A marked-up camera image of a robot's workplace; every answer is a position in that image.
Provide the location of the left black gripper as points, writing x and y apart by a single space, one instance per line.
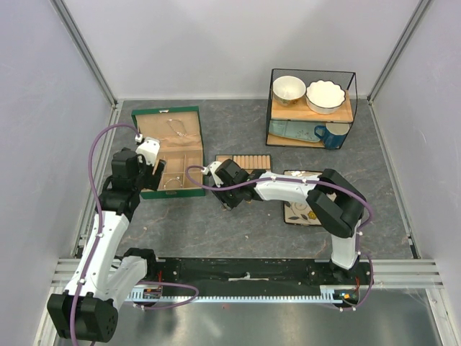
153 180

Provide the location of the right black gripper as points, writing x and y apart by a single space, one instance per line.
227 203

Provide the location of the silver pearl bangle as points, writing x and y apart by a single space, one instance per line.
174 183

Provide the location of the green jewelry tray insert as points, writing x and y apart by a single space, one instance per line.
248 162

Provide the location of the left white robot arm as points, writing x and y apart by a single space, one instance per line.
88 307

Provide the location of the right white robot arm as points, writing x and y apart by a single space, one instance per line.
335 202

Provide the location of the green jewelry box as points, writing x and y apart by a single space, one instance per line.
179 131

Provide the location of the square floral plate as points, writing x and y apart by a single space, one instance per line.
298 213

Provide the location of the light blue rectangular plate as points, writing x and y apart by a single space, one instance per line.
297 130

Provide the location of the cream floral bowl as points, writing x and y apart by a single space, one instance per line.
288 90

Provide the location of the blue enamel mug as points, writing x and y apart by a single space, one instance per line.
332 135

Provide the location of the white scalloped bowl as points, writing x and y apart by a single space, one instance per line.
324 97

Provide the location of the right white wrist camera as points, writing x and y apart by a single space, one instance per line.
210 171

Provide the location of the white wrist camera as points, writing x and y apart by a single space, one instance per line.
210 171
147 149

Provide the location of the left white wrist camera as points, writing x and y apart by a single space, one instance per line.
147 149

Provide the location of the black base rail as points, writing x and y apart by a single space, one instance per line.
315 272

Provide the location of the black wire shelf rack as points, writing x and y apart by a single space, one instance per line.
300 111

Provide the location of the grey cable duct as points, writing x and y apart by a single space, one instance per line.
140 296

